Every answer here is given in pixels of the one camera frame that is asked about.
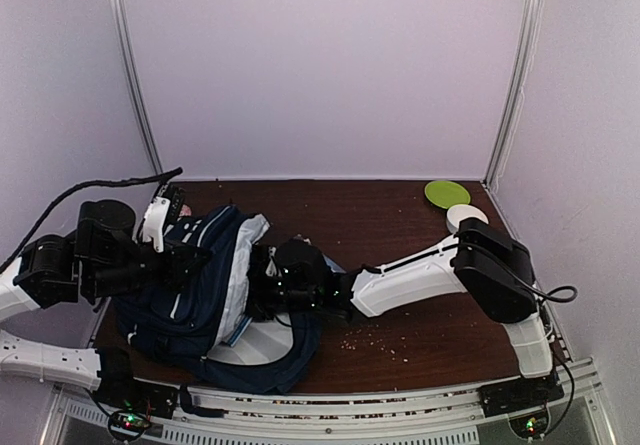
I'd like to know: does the navy blue backpack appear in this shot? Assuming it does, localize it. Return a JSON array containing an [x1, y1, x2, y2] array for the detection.
[[112, 205, 322, 395]]

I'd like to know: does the white bowl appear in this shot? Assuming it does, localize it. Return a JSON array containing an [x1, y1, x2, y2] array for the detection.
[[446, 204, 489, 234]]

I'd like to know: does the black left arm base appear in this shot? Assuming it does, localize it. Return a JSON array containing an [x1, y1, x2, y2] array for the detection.
[[93, 347, 179, 419]]

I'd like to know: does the dark Wuthering Heights book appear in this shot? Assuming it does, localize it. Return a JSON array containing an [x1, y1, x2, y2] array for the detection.
[[298, 237, 345, 273]]

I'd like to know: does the aluminium frame post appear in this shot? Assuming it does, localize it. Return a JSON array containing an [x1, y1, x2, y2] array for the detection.
[[484, 0, 544, 191], [109, 0, 164, 174]]

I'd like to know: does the green plate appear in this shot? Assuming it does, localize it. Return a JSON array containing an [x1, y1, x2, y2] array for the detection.
[[424, 180, 471, 209]]

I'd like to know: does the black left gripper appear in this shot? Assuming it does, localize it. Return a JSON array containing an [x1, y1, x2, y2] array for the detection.
[[85, 234, 210, 299]]

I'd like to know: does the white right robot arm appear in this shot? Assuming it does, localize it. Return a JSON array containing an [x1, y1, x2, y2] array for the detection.
[[246, 218, 577, 407]]

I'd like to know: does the dog picture book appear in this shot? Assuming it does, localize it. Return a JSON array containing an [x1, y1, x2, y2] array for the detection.
[[225, 315, 252, 347]]

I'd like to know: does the aluminium frame post right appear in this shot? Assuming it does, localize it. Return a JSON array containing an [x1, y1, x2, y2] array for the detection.
[[484, 0, 544, 191]]

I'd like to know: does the orange patterned bowl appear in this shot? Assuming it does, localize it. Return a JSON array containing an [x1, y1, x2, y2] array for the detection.
[[180, 205, 193, 216]]

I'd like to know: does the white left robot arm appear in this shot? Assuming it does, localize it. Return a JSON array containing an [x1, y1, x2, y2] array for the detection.
[[1, 167, 211, 409]]

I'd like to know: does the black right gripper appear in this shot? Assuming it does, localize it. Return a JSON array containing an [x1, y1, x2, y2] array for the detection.
[[213, 262, 318, 322]]

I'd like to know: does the aluminium front rail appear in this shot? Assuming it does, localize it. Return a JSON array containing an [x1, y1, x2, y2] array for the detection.
[[39, 359, 616, 445]]

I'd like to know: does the aluminium frame post left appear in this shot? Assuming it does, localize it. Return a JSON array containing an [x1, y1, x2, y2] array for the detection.
[[109, 0, 164, 174]]

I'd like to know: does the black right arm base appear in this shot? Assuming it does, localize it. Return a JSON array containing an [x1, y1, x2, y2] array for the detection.
[[478, 373, 564, 417]]

